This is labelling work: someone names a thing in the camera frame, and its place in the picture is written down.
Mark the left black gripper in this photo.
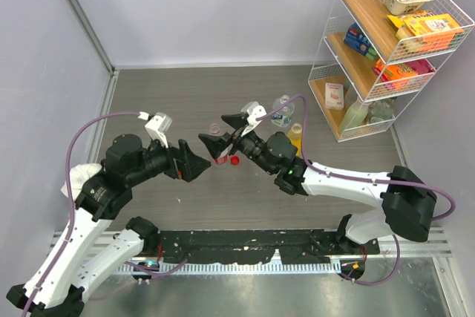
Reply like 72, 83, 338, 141
128, 130, 211, 186

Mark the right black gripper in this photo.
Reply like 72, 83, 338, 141
200, 113, 276, 174

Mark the red cap clear bottle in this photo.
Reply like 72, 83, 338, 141
209, 123, 230, 167

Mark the clear Pocari water bottle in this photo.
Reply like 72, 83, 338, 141
271, 95, 295, 129

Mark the yellow juice bottle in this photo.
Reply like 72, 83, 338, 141
287, 122, 303, 151

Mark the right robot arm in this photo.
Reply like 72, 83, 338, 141
198, 114, 436, 254

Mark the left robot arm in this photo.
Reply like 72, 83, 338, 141
7, 134, 211, 316

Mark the pale green bottle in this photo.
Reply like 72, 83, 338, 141
338, 98, 370, 134

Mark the white pink snack bag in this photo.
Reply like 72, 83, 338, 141
324, 82, 344, 111

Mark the white crumpled cloth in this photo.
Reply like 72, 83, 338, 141
70, 163, 102, 200

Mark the clear glass jar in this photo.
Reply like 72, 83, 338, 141
367, 98, 396, 124

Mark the blue snack box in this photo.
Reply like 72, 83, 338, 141
344, 23, 379, 60

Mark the orange red snack pack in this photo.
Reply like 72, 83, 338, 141
373, 59, 435, 90

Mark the orange yellow snack box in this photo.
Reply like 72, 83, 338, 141
387, 10, 465, 53

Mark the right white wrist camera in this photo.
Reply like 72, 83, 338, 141
240, 102, 267, 137

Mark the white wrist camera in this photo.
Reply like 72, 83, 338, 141
138, 111, 173, 148
240, 102, 267, 137

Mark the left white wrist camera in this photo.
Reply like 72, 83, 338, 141
138, 111, 173, 148

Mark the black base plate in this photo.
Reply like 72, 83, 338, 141
155, 229, 380, 265

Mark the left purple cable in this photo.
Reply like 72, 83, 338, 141
20, 111, 149, 317

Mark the white slotted cable duct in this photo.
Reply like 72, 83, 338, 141
111, 260, 342, 276

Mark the white wire shelf rack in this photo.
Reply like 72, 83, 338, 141
308, 0, 474, 142

